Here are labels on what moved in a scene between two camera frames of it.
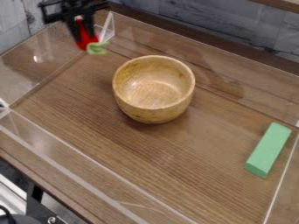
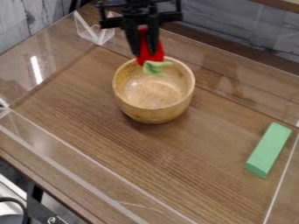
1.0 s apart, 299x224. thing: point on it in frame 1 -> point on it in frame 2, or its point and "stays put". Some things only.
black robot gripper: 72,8 -> 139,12
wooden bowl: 153,87 stays put
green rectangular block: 265,151 stays put
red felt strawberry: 83,39 -> 145,56
